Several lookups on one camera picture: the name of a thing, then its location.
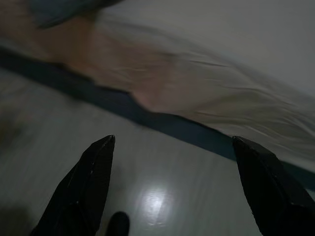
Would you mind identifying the bed with cream sheet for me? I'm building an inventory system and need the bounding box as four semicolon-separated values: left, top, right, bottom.
0;0;315;177

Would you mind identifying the black robot foot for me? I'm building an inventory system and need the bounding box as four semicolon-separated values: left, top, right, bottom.
107;211;130;236

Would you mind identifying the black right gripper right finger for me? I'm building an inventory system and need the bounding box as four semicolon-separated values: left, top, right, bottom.
232;136;315;236

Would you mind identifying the dark blue bed base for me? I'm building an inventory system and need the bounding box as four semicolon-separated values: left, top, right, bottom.
0;45;315;192

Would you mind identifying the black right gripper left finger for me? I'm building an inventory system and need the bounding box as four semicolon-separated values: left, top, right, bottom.
30;134;116;236

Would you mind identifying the grey pillow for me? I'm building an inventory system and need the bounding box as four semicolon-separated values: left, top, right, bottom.
29;0;126;29

